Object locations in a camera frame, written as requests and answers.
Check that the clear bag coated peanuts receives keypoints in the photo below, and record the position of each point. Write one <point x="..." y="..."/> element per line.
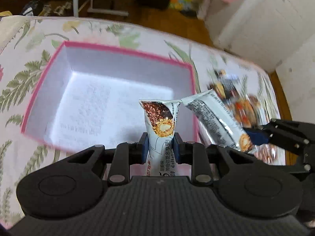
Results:
<point x="267" y="153"/>

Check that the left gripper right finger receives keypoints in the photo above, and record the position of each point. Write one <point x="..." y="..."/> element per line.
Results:
<point x="195" y="155"/>

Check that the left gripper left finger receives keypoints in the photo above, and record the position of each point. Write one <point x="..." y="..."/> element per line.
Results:
<point x="125" y="155"/>

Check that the pink cardboard box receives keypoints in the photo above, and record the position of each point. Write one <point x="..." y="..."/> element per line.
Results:
<point x="89" y="94"/>

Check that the floral bed sheet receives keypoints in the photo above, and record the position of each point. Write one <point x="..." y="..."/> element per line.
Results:
<point x="27" y="44"/>

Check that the white snack bar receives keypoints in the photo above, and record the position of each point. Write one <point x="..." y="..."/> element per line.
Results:
<point x="160" y="121"/>
<point x="218" y="121"/>

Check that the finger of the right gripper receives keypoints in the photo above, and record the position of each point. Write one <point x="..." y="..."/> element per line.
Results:
<point x="258" y="135"/>

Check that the white door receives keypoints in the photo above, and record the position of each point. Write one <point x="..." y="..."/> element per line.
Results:
<point x="268" y="32"/>

